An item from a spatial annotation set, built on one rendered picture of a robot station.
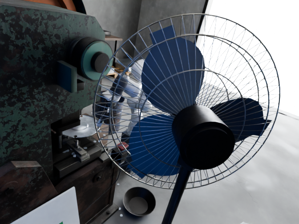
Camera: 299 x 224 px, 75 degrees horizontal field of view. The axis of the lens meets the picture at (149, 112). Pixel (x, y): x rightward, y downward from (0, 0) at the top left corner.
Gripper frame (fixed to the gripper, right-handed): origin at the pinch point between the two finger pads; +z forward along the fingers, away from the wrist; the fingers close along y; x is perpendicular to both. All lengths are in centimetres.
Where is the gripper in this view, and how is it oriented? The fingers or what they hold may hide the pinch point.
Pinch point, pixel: (100, 122)
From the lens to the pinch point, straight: 141.1
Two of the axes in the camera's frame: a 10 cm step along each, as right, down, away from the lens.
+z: -4.8, 8.0, 3.6
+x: -8.6, -3.5, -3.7
